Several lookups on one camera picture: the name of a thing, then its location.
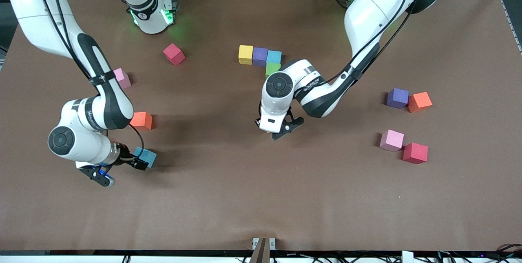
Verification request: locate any pink foam cube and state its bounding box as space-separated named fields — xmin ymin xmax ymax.
xmin=113 ymin=68 xmax=132 ymax=90
xmin=379 ymin=129 xmax=405 ymax=152

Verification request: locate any purple foam cube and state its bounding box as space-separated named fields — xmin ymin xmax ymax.
xmin=386 ymin=88 xmax=409 ymax=109
xmin=252 ymin=47 xmax=269 ymax=67

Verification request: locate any brown table mat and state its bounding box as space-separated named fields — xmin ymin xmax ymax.
xmin=0 ymin=0 xmax=522 ymax=252

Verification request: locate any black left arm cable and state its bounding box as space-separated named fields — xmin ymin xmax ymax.
xmin=258 ymin=0 xmax=418 ymax=127

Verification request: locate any red foam cube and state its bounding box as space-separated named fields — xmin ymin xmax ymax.
xmin=403 ymin=142 xmax=429 ymax=165
xmin=163 ymin=43 xmax=186 ymax=66

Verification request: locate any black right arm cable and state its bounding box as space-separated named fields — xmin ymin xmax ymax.
xmin=33 ymin=0 xmax=145 ymax=161

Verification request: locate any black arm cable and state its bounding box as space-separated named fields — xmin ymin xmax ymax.
xmin=258 ymin=0 xmax=418 ymax=127
xmin=33 ymin=0 xmax=145 ymax=161

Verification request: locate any aluminium table edge rail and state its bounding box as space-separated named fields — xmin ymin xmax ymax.
xmin=500 ymin=0 xmax=522 ymax=55

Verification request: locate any orange foam cube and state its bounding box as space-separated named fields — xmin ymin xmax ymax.
xmin=130 ymin=112 xmax=153 ymax=130
xmin=407 ymin=92 xmax=433 ymax=113

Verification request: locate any small metal bracket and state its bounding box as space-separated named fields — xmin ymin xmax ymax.
xmin=252 ymin=237 xmax=276 ymax=250

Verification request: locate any black cable bundle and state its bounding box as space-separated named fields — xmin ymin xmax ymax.
xmin=237 ymin=251 xmax=522 ymax=263

